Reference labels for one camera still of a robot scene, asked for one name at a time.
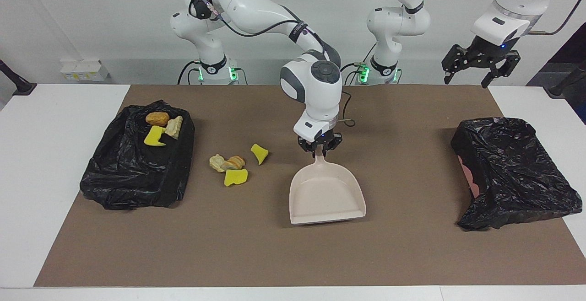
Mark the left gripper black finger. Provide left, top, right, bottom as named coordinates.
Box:
left=481, top=50, right=521, bottom=89
left=442, top=44, right=470, bottom=84

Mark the small yellow sponge piece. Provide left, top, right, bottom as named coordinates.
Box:
left=250, top=144, right=270, bottom=166

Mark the beige plastic dustpan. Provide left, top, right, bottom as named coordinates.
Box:
left=289, top=148, right=367, bottom=225

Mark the large yellow sponge piece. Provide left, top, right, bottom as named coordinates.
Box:
left=224, top=168, right=249, bottom=187

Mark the pale beige piece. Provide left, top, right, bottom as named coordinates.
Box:
left=209, top=154, right=228, bottom=173

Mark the striped beige pastry piece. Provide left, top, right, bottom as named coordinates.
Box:
left=165, top=116, right=184, bottom=140

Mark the brown fried nugget piece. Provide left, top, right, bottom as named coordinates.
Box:
left=146, top=112, right=170, bottom=127

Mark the yellow green sponge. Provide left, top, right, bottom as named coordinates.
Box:
left=143, top=126, right=168, bottom=147

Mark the black bin bag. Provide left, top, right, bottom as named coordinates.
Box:
left=450, top=117, right=583, bottom=231

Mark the pink plastic bin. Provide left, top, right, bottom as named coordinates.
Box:
left=459, top=154, right=480, bottom=199

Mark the black bag lined bin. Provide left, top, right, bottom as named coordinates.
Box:
left=79, top=99, right=196, bottom=211

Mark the brown table mat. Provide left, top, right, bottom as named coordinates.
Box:
left=33, top=85, right=586, bottom=288

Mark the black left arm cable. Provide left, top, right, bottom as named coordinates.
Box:
left=423, top=0, right=586, bottom=36

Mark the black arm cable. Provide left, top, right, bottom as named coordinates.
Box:
left=185, top=0, right=356, bottom=128
left=423, top=0, right=586, bottom=36

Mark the black base cable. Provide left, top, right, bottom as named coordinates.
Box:
left=341, top=43, right=377, bottom=86
left=177, top=60, right=202, bottom=85

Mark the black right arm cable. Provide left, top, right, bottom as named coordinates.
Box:
left=185, top=0, right=356, bottom=128

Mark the white wall power strip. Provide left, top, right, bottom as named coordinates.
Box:
left=60, top=60, right=110, bottom=82

